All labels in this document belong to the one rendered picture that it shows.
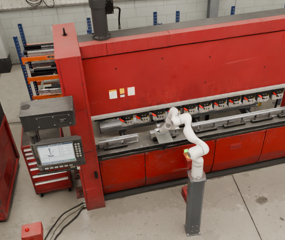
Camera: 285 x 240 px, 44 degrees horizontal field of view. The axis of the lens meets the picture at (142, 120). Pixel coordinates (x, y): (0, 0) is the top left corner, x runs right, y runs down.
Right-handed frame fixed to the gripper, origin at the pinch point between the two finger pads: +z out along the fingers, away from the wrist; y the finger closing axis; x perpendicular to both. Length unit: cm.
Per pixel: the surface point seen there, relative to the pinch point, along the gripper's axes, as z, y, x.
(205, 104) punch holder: -22, -58, -15
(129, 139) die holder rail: 14.4, 39.0, -2.6
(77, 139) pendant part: -71, 107, -4
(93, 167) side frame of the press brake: 16, 93, 19
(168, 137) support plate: -4.8, -4.4, 10.4
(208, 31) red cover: -97, -54, -77
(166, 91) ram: -40, -9, -38
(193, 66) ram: -63, -41, -53
